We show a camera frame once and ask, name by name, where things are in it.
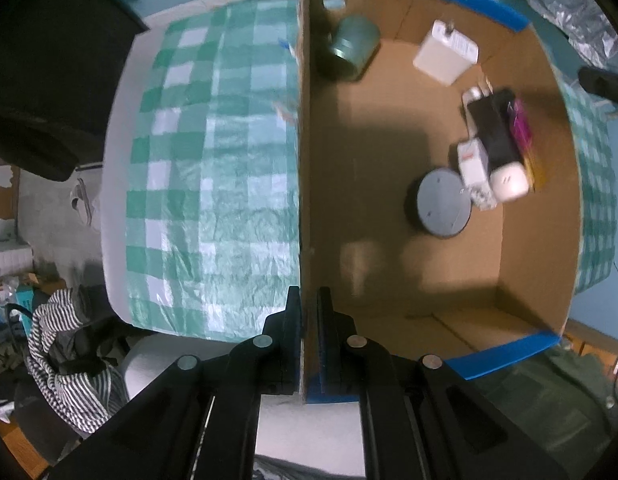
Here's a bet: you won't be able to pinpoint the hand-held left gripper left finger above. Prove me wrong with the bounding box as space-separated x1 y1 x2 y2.
49 285 307 480

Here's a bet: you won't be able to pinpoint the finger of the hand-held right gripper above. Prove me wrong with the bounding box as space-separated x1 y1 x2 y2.
578 66 618 108

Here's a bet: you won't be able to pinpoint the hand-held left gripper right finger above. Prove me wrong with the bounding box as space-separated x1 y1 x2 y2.
316 286 570 480

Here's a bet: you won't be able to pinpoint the purple gold lighter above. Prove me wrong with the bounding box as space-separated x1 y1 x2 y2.
509 99 547 188

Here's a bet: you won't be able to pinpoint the small black box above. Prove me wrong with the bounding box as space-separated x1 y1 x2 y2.
466 89 527 171

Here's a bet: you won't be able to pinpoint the white earbuds case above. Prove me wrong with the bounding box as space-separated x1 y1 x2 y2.
489 161 530 203

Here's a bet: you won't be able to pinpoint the white octagonal device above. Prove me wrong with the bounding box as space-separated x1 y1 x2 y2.
456 139 500 211

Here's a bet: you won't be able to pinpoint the white charger block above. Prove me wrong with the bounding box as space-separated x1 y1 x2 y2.
413 20 480 86

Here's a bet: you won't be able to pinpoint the round black puck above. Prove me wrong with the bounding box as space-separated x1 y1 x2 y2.
404 167 474 238

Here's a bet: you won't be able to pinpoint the blue-rimmed cardboard box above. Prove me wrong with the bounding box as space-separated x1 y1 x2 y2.
295 0 584 406

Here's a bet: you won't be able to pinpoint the teal round tin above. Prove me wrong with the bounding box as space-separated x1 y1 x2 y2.
329 14 382 82

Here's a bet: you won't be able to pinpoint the silver foil curtain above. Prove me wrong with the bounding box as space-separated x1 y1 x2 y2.
514 0 618 68

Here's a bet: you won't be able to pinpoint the green checked tablecloth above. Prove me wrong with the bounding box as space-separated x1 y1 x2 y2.
124 0 617 343

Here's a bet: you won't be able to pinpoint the person's green pants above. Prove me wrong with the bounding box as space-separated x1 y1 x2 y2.
469 345 614 461

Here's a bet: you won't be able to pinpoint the striped cloth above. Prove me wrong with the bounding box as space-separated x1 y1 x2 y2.
26 287 130 436

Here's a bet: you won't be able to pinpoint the white sandals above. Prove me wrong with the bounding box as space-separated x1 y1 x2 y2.
69 177 102 231

